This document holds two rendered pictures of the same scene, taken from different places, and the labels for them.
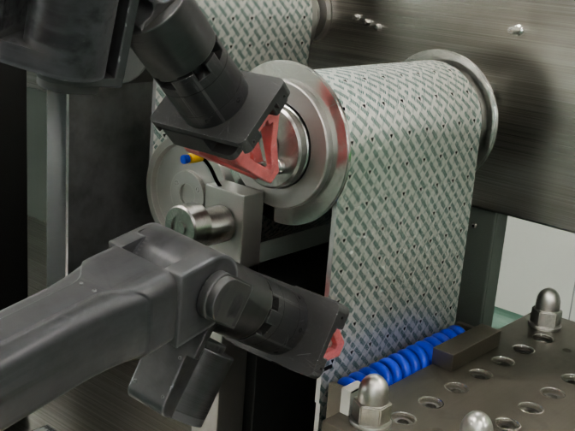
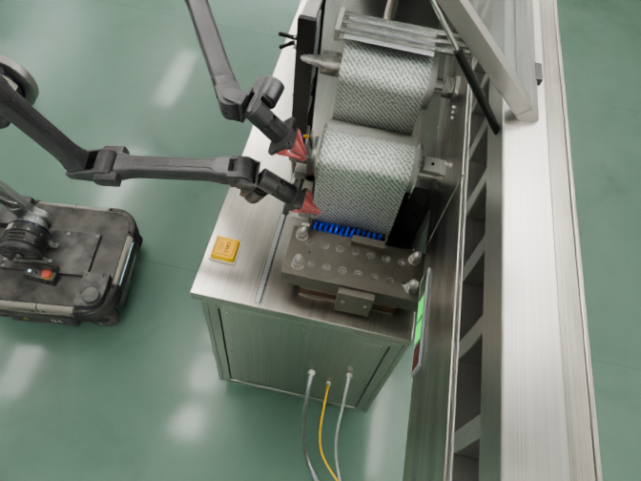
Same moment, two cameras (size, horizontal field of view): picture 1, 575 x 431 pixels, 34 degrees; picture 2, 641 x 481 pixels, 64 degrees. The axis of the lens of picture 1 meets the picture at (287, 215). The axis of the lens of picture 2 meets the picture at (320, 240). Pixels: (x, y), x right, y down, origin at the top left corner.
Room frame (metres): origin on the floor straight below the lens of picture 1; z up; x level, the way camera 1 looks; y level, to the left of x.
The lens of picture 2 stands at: (0.29, -0.77, 2.27)
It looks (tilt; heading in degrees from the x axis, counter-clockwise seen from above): 57 degrees down; 53
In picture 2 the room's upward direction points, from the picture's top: 10 degrees clockwise
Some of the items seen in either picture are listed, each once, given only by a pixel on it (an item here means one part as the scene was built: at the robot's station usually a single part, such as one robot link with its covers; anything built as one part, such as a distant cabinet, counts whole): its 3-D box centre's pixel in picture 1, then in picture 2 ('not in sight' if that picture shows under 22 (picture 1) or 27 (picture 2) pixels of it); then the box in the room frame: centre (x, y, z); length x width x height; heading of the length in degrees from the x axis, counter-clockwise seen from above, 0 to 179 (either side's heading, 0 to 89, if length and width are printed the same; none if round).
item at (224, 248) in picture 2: not in sight; (225, 248); (0.54, 0.04, 0.91); 0.07 x 0.07 x 0.02; 50
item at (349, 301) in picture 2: not in sight; (353, 303); (0.78, -0.31, 0.96); 0.10 x 0.03 x 0.11; 140
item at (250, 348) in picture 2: not in sight; (352, 129); (1.47, 0.70, 0.43); 2.52 x 0.64 x 0.86; 50
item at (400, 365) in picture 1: (408, 364); (348, 232); (0.86, -0.13, 1.03); 0.21 x 0.04 x 0.03; 140
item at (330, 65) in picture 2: not in sight; (332, 63); (0.96, 0.22, 1.33); 0.06 x 0.06 x 0.06; 50
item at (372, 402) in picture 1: (372, 398); (301, 231); (0.73, -0.09, 1.05); 0.04 x 0.04 x 0.04
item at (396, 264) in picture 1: (400, 281); (354, 210); (0.88, -0.12, 1.11); 0.23 x 0.01 x 0.18; 140
